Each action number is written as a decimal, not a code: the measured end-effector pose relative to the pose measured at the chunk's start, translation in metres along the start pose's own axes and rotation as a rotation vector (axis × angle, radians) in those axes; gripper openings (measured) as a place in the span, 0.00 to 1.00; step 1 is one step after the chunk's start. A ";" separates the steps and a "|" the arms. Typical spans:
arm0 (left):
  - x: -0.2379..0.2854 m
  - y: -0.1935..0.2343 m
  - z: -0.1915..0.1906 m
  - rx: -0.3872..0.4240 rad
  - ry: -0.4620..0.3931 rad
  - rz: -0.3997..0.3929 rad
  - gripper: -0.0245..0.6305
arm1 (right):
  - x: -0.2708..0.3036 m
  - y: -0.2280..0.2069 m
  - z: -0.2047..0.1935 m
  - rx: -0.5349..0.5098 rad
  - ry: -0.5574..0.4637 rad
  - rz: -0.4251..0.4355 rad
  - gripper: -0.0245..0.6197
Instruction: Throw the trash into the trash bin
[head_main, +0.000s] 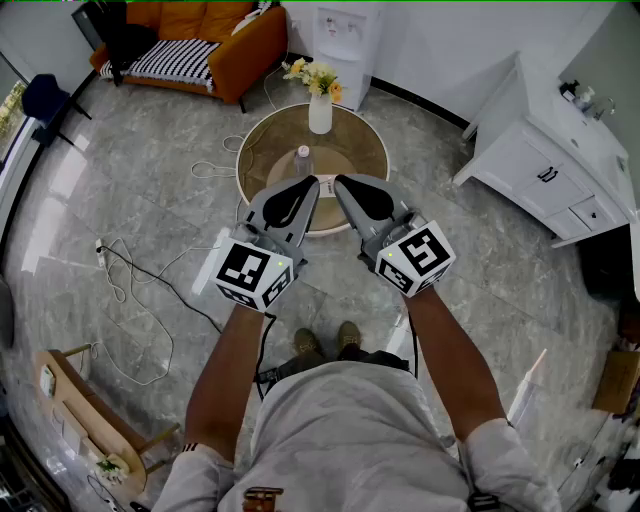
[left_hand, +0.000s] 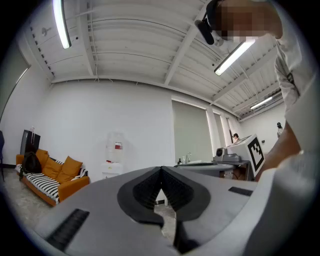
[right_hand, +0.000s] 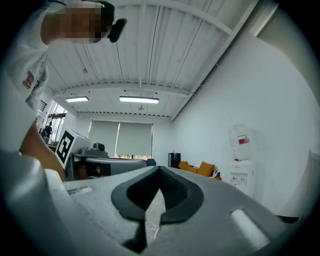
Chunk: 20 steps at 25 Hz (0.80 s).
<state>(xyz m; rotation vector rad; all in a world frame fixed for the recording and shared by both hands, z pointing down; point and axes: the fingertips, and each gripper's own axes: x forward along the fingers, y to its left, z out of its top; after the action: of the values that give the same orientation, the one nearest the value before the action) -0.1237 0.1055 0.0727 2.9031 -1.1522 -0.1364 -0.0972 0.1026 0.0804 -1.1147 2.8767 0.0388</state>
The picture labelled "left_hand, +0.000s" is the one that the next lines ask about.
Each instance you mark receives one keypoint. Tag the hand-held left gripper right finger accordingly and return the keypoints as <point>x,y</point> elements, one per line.
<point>220,205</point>

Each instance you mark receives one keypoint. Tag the ceiling tube light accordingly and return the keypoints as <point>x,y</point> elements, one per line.
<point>61,23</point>
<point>233,57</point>
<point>261,102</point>

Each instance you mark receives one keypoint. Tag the black backpack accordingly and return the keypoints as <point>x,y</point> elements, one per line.
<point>31,162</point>

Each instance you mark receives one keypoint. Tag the person's right forearm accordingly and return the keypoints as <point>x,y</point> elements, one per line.
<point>277,152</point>

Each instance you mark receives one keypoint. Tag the dark soap bottle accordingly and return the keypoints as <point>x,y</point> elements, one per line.
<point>179,161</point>

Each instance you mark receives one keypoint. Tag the orange cushion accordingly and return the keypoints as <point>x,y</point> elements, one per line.
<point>52,168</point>
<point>42,155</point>
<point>70,170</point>

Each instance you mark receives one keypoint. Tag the orange sofa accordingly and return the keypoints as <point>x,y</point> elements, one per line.
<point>72,187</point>

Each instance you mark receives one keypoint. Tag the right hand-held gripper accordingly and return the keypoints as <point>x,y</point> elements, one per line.
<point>255,152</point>

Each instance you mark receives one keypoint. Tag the black standing panel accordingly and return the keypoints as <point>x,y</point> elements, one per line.
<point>30,140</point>

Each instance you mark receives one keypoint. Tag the person's white shirt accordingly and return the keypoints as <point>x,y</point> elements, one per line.
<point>300,100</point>

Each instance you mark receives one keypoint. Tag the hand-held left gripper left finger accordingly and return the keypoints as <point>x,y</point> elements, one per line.
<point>100,225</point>

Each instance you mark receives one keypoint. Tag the black white striped blanket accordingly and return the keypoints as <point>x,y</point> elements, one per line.
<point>42,183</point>

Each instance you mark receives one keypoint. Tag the person's head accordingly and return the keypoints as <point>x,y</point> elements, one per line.
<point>245,20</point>

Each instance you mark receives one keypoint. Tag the white soap bottle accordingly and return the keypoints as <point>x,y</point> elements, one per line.
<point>183,160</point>

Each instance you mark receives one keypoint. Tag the white water dispenser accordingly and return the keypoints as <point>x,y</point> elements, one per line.
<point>113,160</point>

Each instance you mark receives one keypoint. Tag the white sink cabinet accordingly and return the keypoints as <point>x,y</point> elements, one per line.
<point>200,161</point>

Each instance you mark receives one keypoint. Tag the chrome faucet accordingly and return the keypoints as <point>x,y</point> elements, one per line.
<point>188,157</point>

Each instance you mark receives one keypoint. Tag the grey roller blind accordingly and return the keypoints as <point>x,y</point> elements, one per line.
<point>218,132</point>
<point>192,130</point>

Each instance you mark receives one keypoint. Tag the black head-mounted camera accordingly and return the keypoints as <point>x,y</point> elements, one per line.
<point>206,30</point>

